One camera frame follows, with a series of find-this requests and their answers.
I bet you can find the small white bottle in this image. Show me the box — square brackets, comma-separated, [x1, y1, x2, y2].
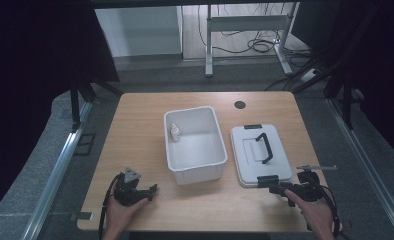
[170, 123, 181, 143]

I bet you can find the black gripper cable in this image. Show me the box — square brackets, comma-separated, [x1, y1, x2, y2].
[320, 185, 344, 238]
[97, 173, 123, 240]

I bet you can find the white metal desk frame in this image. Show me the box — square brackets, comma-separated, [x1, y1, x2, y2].
[204, 2, 300, 78]

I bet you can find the person's left hand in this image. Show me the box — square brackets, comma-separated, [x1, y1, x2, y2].
[103, 194, 150, 236]

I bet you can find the white box lid black handle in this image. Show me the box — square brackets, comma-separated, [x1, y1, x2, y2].
[229, 123, 294, 189]

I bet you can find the dark curtain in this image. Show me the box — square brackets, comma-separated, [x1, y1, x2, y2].
[0, 0, 121, 221]
[291, 0, 394, 168]

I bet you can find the white power strip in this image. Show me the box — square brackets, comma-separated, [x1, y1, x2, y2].
[299, 67, 320, 84]

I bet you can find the person's right hand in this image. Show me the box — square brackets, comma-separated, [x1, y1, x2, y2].
[283, 188, 337, 236]

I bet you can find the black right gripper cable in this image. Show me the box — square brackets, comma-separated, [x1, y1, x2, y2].
[320, 185, 344, 238]

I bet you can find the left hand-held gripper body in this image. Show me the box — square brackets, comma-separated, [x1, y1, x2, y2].
[112, 166, 150, 208]

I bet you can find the tangle of black floor cables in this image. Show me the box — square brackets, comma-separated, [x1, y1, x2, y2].
[196, 3, 316, 68]

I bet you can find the aluminium floor rail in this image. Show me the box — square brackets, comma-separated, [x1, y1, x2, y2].
[326, 97, 394, 240]
[20, 99, 94, 240]

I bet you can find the white plastic storage box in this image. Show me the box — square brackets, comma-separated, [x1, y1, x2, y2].
[163, 105, 229, 186]

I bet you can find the black tripod stand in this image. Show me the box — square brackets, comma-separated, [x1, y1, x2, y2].
[291, 6, 366, 131]
[68, 77, 124, 132]

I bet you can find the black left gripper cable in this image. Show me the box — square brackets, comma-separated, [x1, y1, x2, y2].
[97, 173, 123, 240]

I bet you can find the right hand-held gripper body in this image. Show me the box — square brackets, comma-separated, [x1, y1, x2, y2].
[284, 164, 338, 208]

